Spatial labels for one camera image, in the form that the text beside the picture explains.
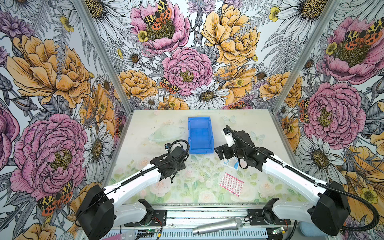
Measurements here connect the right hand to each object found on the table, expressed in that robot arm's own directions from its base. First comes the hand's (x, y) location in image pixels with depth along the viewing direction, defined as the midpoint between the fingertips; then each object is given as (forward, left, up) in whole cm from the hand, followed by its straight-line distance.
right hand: (223, 150), depth 81 cm
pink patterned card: (-12, -5, -16) cm, 21 cm away
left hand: (-5, +25, -7) cm, 26 cm away
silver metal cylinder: (-32, 0, -12) cm, 34 cm away
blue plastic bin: (+22, +12, -16) cm, 29 cm away
